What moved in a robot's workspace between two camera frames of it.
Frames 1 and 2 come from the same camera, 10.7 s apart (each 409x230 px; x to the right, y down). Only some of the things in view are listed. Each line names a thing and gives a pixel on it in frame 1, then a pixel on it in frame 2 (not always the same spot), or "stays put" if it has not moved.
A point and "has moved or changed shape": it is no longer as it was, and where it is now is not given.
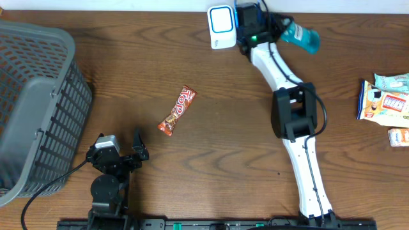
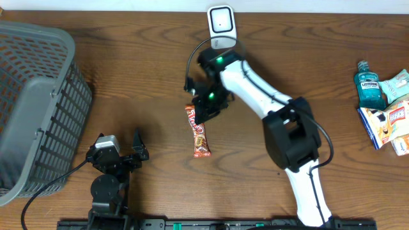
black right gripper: x=277 y=27 to x=203 y=112
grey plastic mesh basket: x=45 y=99 stays put
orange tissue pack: x=399 y=137 has moved or changed shape
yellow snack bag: x=398 y=82 to x=385 y=125
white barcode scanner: x=222 y=23 stays put
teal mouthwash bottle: x=293 y=32 to x=369 y=89
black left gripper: x=137 y=145 stays put
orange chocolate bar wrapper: x=186 y=99 to x=201 y=146
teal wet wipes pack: x=397 y=83 has moved or changed shape
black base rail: x=210 y=224 stays put
